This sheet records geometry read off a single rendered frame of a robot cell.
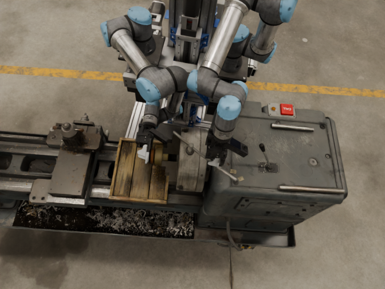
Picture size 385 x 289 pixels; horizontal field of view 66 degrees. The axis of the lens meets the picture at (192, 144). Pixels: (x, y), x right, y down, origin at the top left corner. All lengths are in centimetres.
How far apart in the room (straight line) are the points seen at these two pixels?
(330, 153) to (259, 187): 39
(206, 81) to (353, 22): 352
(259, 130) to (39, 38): 281
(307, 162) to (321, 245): 142
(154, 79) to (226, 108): 43
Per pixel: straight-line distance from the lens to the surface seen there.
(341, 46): 406
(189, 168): 134
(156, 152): 145
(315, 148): 148
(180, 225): 192
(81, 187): 160
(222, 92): 107
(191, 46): 183
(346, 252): 286
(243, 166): 132
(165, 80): 130
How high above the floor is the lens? 243
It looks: 63 degrees down
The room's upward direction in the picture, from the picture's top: 11 degrees clockwise
